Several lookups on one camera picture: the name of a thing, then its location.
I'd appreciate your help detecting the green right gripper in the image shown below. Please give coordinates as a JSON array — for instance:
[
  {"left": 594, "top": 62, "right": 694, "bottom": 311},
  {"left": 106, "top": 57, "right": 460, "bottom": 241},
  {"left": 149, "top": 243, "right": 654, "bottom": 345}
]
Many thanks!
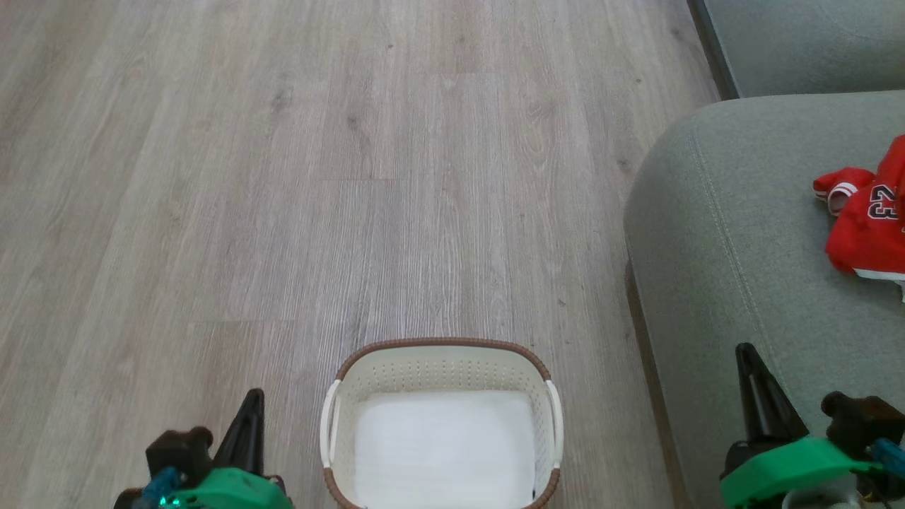
[{"left": 720, "top": 342, "right": 886, "bottom": 509}]

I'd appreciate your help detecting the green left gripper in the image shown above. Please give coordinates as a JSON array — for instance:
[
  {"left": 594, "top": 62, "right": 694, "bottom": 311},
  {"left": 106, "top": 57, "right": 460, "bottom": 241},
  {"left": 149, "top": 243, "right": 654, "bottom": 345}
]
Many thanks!
[{"left": 163, "top": 388, "right": 294, "bottom": 509}]

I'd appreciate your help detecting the red basketball jersey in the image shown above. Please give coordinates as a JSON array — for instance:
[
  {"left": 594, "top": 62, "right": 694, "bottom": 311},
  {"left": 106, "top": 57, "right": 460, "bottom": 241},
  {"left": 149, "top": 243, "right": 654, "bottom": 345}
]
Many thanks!
[{"left": 813, "top": 134, "right": 905, "bottom": 283}]

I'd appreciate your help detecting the white laundry basket brown rim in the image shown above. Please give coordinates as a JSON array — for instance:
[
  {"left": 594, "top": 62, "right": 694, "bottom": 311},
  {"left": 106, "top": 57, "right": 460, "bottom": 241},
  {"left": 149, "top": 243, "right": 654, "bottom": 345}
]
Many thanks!
[{"left": 320, "top": 338, "right": 565, "bottom": 509}]

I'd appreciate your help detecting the blue left gripper cable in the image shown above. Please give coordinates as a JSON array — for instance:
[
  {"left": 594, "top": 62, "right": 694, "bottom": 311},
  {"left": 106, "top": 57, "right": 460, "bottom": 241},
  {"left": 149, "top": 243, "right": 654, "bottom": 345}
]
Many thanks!
[{"left": 138, "top": 467, "right": 186, "bottom": 507}]

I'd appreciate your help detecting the blue gripper cable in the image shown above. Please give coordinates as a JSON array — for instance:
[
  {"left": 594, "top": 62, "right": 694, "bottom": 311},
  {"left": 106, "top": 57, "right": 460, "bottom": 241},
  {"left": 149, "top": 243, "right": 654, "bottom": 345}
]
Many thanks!
[
  {"left": 138, "top": 467, "right": 186, "bottom": 507},
  {"left": 870, "top": 438, "right": 905, "bottom": 476}
]

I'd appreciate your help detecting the blue right gripper cable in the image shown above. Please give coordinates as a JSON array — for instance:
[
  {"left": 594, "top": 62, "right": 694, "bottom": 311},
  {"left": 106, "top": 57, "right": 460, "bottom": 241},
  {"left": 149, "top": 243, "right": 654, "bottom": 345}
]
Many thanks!
[{"left": 870, "top": 438, "right": 905, "bottom": 476}]

